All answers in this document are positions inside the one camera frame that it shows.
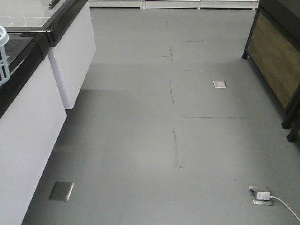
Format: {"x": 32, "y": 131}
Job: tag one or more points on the light blue plastic basket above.
{"x": 4, "y": 69}

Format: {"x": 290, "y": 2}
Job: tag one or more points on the steel floor socket plate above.
{"x": 219, "y": 84}

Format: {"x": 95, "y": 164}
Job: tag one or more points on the far white chest freezer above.
{"x": 68, "y": 29}

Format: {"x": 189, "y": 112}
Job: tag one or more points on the white chest freezer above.
{"x": 68, "y": 29}
{"x": 31, "y": 117}

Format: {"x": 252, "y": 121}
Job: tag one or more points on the near white chest freezer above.
{"x": 31, "y": 117}

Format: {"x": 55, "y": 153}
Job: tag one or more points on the steel floor plate near freezer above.
{"x": 61, "y": 191}

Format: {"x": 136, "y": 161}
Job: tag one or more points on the white supermarket shelf unit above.
{"x": 172, "y": 4}

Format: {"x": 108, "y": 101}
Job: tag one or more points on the floor socket with white plug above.
{"x": 261, "y": 195}

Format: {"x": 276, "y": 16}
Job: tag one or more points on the dark wood display stand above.
{"x": 273, "y": 45}

